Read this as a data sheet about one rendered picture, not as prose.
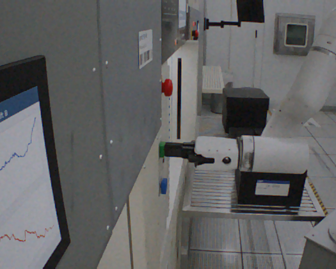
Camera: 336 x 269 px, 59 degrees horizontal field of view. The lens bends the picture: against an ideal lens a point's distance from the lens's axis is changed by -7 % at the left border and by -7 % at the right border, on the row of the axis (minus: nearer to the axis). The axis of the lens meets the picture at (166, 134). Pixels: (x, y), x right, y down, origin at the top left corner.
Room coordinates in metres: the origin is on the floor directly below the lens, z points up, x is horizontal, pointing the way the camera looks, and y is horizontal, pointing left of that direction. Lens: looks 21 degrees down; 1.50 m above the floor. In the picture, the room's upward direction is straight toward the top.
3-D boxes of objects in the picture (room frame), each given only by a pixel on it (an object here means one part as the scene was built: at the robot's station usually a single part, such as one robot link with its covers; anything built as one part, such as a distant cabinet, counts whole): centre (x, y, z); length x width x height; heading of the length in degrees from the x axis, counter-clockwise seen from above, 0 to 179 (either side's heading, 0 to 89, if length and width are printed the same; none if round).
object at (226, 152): (0.68, -0.12, 1.20); 0.11 x 0.10 x 0.07; 82
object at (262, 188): (1.25, -0.46, 0.85); 0.28 x 0.28 x 0.17; 82
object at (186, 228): (1.70, -0.45, 0.38); 1.30 x 0.60 x 0.76; 172
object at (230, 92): (2.12, -0.54, 0.89); 0.29 x 0.29 x 0.25; 86
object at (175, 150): (0.68, -0.03, 1.20); 0.07 x 0.03 x 0.03; 82
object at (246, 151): (0.67, -0.18, 1.20); 0.09 x 0.03 x 0.08; 172
